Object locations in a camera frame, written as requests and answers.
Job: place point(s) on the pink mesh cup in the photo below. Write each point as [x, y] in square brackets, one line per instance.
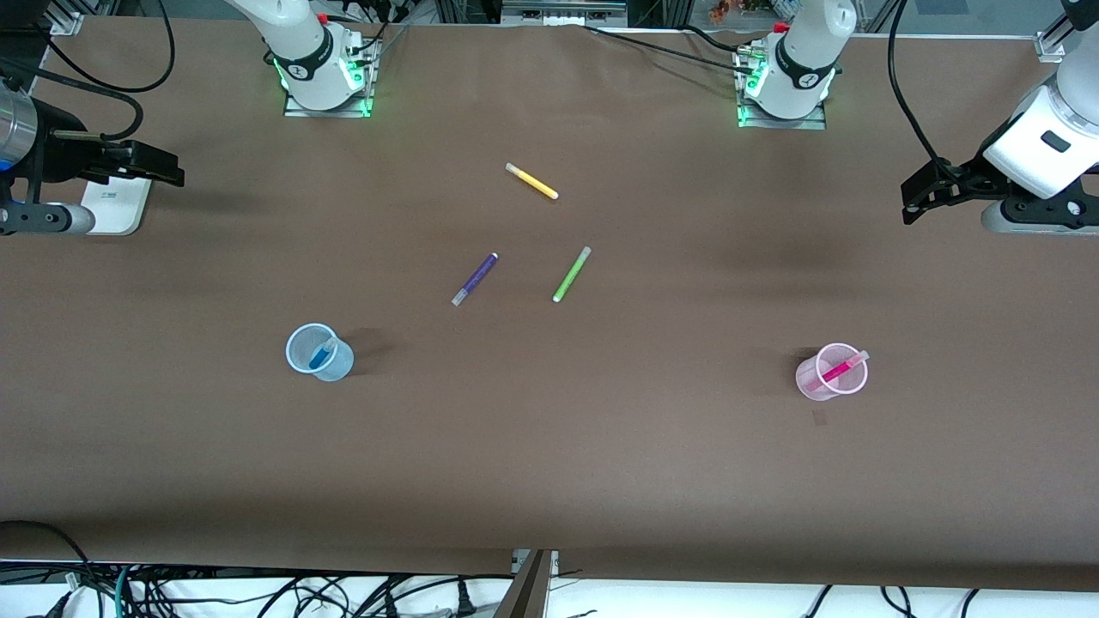
[816, 382]

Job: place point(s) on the blue marker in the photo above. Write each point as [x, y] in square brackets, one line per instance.
[322, 356]

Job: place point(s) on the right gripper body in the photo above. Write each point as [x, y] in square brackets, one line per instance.
[62, 154]

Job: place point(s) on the yellow marker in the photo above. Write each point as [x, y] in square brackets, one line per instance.
[532, 181]

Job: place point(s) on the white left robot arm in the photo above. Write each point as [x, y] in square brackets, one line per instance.
[807, 51]

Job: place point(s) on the light blue mesh cup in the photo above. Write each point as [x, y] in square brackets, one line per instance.
[339, 365]

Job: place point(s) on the pink marker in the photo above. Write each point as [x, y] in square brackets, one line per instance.
[837, 371]

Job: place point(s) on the purple marker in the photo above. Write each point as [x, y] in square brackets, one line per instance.
[475, 279]

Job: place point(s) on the dark table support beam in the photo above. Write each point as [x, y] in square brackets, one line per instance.
[524, 592]

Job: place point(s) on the grey metal box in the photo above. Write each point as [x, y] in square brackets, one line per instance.
[562, 10]

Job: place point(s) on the white lamp base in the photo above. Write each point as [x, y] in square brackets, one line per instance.
[120, 210]

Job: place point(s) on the green marker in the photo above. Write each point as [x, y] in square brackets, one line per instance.
[571, 275]

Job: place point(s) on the aluminium frame corner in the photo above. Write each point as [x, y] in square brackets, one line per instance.
[1049, 43]
[67, 17]

